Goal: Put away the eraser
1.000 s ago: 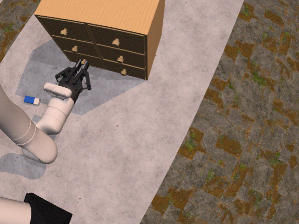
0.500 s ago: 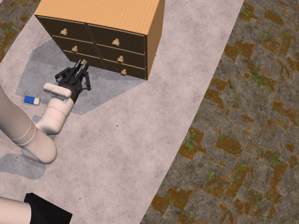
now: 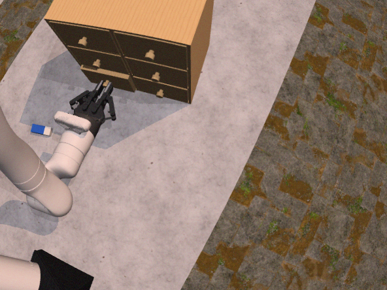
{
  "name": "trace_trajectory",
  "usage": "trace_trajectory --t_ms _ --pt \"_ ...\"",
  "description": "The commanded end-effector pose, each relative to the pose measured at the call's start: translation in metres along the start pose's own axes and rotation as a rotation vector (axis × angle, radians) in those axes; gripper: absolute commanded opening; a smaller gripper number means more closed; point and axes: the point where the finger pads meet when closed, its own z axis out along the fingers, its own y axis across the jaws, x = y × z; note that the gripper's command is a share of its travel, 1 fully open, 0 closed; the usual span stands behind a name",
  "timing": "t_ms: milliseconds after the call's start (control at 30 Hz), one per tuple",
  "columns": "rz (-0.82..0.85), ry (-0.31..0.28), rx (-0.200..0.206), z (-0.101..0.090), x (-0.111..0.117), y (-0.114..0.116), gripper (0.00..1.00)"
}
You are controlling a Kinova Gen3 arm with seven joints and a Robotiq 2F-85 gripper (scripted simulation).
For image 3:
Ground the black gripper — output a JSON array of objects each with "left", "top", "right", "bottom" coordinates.
[{"left": 69, "top": 80, "right": 116, "bottom": 139}]

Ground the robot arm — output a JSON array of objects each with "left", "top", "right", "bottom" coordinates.
[{"left": 0, "top": 106, "right": 94, "bottom": 290}]

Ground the brown wooden chest of drawers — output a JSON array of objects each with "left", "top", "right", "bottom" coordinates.
[{"left": 44, "top": 0, "right": 214, "bottom": 104}]

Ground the blue eraser with white tip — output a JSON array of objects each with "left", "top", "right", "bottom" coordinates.
[{"left": 31, "top": 124, "right": 53, "bottom": 137}]

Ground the brown wooden drawer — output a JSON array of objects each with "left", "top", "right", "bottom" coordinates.
[
  {"left": 68, "top": 46, "right": 129, "bottom": 74},
  {"left": 114, "top": 31, "right": 188, "bottom": 69},
  {"left": 125, "top": 57, "right": 188, "bottom": 88},
  {"left": 133, "top": 76, "right": 189, "bottom": 103},
  {"left": 49, "top": 21, "right": 120, "bottom": 54},
  {"left": 80, "top": 65, "right": 136, "bottom": 93}
]

